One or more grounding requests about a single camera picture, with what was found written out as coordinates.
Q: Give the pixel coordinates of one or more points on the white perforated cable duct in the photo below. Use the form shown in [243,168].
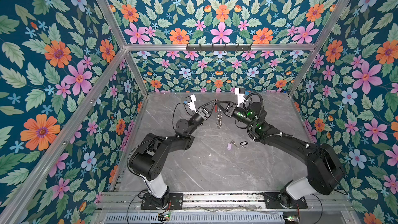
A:
[195,218]

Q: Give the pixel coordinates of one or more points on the aluminium beam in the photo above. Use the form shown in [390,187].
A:
[20,201]
[167,47]

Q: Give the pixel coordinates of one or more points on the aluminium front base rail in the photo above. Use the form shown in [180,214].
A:
[225,200]

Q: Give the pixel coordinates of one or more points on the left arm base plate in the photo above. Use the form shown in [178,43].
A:
[168,201]

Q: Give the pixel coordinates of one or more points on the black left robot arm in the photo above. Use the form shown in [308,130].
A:
[148,158]

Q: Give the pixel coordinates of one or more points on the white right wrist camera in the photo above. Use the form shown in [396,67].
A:
[240,94]

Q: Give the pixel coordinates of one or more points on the aluminium left top beam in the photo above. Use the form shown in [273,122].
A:
[20,201]

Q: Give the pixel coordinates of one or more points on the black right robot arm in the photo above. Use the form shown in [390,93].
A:
[324,169]

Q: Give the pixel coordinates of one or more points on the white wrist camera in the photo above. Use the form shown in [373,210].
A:
[190,100]
[240,94]

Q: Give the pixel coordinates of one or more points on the aluminium back top beam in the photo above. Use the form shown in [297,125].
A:
[167,47]

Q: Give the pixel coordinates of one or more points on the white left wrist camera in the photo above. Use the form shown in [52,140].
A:
[190,100]

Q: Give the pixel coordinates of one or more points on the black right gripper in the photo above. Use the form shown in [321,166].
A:
[231,109]

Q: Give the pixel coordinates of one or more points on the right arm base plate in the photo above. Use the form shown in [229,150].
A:
[276,200]

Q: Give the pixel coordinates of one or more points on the aluminium back left post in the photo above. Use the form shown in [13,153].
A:
[121,42]

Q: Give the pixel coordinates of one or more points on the aluminium back right post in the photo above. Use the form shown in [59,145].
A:
[321,40]

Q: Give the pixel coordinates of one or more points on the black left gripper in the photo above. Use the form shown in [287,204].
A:
[203,114]

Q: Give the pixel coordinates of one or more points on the black hook rail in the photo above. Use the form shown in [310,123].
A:
[219,47]

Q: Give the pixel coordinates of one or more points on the aluminium post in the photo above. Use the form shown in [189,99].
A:
[321,40]
[121,42]

